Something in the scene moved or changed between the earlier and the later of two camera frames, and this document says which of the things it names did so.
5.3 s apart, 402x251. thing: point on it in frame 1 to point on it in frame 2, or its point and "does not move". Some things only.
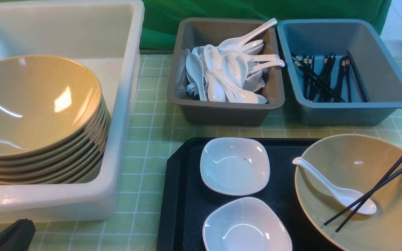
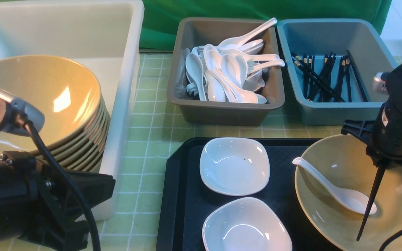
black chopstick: (380, 181) to (380, 176)
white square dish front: (245, 223) does not move
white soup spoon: (344, 197) does not move
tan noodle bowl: (364, 192) does not move
